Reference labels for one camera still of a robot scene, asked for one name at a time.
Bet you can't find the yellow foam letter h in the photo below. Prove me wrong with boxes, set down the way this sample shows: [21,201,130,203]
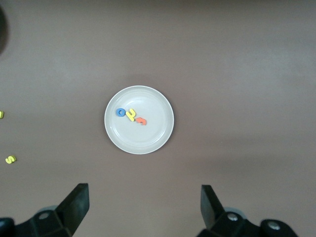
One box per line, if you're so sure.
[125,108,137,122]

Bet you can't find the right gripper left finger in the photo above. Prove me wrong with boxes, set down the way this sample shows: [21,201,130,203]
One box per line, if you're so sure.
[0,183,89,237]

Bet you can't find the brown table cover mat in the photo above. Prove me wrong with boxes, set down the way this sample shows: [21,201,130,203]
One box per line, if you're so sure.
[0,0,316,237]

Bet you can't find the blue plate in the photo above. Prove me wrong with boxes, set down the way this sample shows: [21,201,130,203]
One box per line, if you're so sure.
[0,6,11,55]

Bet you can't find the beige brown plate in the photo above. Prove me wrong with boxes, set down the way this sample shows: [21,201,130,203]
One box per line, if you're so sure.
[104,85,175,156]

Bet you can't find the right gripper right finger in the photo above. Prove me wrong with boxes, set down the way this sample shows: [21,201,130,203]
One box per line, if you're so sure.
[199,185,297,237]

